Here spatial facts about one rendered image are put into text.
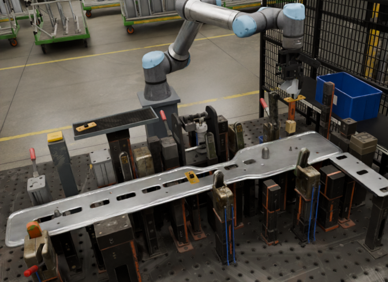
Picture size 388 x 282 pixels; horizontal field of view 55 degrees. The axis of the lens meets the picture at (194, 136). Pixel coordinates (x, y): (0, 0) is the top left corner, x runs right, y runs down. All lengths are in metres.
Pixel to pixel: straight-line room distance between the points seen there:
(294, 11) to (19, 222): 1.24
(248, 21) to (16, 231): 1.10
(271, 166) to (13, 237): 1.01
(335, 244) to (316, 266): 0.16
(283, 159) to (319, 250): 0.39
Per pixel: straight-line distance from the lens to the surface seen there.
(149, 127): 2.03
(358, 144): 1.70
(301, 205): 1.59
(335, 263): 1.63
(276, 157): 1.63
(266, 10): 1.47
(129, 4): 8.30
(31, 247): 1.30
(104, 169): 1.53
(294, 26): 1.42
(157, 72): 1.94
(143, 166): 1.56
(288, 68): 1.46
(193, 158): 1.70
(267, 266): 1.57
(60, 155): 1.69
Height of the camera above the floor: 1.89
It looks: 30 degrees down
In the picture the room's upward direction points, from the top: 5 degrees counter-clockwise
